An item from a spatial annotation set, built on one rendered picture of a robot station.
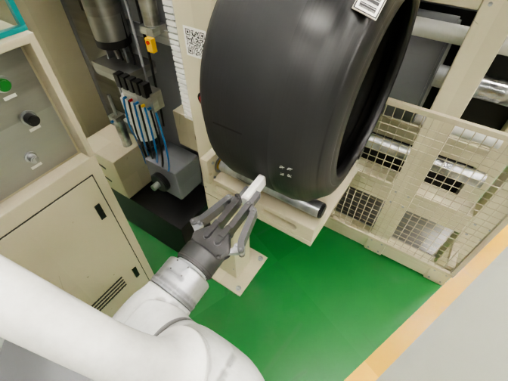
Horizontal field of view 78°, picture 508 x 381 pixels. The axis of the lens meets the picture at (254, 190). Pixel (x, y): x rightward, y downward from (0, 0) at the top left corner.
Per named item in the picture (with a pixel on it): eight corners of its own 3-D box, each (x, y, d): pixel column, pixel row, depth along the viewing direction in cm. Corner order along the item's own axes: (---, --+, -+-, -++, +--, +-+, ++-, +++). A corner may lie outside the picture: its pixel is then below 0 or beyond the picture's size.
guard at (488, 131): (274, 192, 168) (283, 67, 117) (276, 190, 169) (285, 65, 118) (452, 278, 135) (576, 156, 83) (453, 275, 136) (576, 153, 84)
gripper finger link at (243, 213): (211, 240, 57) (217, 244, 57) (247, 197, 62) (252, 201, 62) (215, 249, 61) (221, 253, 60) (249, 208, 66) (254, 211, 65)
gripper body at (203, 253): (205, 274, 52) (237, 231, 56) (168, 249, 55) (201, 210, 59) (213, 288, 58) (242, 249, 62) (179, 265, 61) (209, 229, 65)
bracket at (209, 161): (202, 181, 98) (199, 158, 90) (270, 119, 120) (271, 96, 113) (212, 186, 96) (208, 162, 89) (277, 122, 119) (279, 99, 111)
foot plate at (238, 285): (199, 270, 170) (199, 268, 169) (229, 236, 185) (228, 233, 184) (240, 296, 160) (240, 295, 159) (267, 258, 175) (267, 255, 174)
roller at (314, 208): (216, 171, 97) (214, 162, 94) (225, 162, 99) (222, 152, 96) (318, 222, 84) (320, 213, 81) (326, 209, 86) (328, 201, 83)
